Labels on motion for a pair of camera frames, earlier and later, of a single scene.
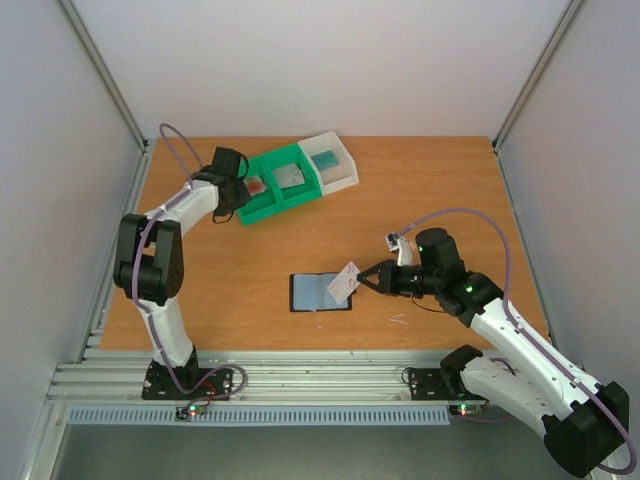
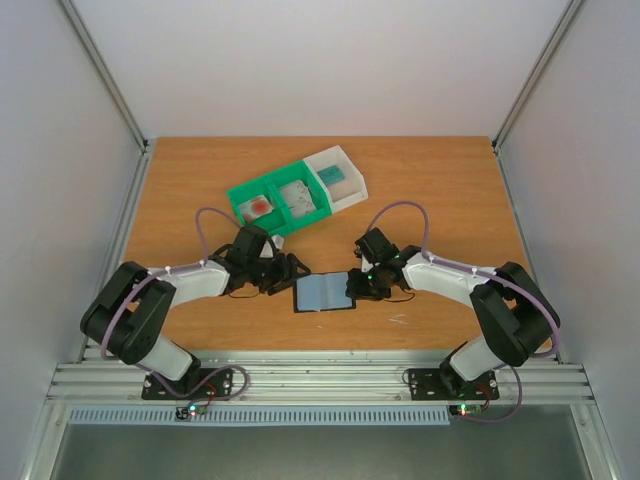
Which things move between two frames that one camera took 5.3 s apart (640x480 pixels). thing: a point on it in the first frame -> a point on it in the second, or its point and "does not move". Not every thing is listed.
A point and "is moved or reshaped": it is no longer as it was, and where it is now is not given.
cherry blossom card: [344, 283] -> [297, 197]
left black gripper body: [240, 198] -> [267, 276]
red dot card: [254, 185] -> [254, 208]
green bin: [294, 154] -> [304, 173]
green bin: [266, 176] is moved or reshaped
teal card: [324, 159] -> [331, 175]
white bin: [336, 176] -> [351, 189]
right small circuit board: [464, 409] does not move
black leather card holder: [308, 293] does not move
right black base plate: [429, 384] does not move
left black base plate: [159, 382] does not move
